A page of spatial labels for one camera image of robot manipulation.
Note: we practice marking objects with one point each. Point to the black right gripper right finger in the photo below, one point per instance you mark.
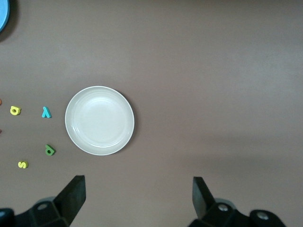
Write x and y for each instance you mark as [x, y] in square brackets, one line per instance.
[203, 201]

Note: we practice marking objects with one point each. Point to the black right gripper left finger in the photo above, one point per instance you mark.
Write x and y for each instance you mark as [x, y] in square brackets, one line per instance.
[68, 201]

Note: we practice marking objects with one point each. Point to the green foam letter p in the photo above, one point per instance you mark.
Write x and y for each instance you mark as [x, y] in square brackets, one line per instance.
[52, 152]

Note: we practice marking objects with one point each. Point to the teal foam letter y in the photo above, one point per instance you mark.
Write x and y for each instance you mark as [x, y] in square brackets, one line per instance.
[45, 110]

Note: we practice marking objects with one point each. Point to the yellow letter d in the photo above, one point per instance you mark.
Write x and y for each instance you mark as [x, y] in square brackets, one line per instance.
[18, 111]

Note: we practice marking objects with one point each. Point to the lime foam letter s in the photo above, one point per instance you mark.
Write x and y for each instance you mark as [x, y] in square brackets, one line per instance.
[23, 164]

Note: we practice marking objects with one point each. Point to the beige round plate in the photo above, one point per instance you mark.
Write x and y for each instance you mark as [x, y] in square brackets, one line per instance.
[99, 120]

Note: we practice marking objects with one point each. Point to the brown table cover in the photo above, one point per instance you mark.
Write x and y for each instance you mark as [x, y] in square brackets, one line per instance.
[213, 71]

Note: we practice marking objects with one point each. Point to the blue round plate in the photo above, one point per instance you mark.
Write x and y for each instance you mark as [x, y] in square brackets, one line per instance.
[2, 14]

